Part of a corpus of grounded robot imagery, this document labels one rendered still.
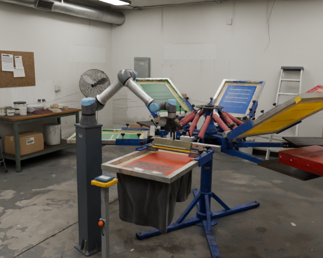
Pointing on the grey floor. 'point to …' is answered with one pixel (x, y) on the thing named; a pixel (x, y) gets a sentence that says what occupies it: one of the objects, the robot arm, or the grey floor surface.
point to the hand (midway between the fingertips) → (173, 141)
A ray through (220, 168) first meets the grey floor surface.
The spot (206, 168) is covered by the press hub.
